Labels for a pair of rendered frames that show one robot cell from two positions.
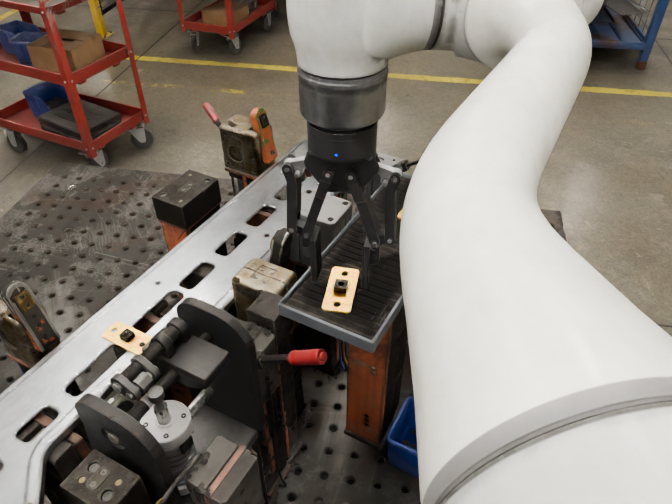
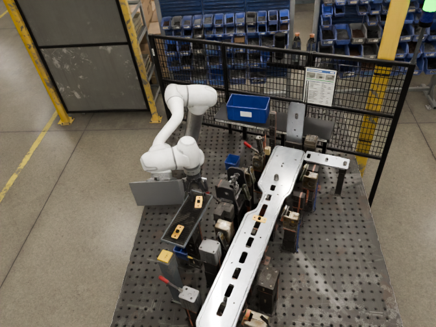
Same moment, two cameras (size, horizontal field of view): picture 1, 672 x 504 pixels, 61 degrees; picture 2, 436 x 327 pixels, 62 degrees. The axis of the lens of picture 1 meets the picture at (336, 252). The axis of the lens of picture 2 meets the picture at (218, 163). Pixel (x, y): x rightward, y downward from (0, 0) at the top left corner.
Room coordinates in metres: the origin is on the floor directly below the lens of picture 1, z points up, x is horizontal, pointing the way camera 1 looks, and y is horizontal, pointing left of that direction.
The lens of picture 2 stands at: (1.91, 0.13, 2.75)
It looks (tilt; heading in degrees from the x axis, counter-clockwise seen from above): 44 degrees down; 180
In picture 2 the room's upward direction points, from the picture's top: 7 degrees counter-clockwise
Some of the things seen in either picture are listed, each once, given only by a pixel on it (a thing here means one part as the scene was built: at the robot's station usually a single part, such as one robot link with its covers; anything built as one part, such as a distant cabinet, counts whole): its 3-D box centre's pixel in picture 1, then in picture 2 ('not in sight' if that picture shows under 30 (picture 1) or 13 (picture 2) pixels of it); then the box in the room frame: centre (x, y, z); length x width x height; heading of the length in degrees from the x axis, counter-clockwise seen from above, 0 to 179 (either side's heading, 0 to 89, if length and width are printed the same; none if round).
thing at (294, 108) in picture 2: not in sight; (295, 123); (-0.03, 0.69, 1.17); 0.12 x 0.01 x 0.34; 61
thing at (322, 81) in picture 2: not in sight; (319, 86); (-0.24, 0.91, 1.30); 0.23 x 0.02 x 0.31; 61
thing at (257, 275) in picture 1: (271, 351); (226, 243); (0.67, 0.12, 0.89); 0.13 x 0.11 x 0.38; 61
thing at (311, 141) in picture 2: not in sight; (309, 156); (0.02, 0.80, 0.88); 0.08 x 0.08 x 0.36; 61
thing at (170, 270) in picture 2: not in sight; (173, 279); (0.87, -0.20, 0.92); 0.08 x 0.08 x 0.44; 61
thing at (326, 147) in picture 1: (342, 153); (193, 176); (0.55, -0.01, 1.37); 0.08 x 0.07 x 0.09; 80
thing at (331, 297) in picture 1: (341, 286); (198, 201); (0.55, -0.01, 1.17); 0.08 x 0.04 x 0.01; 170
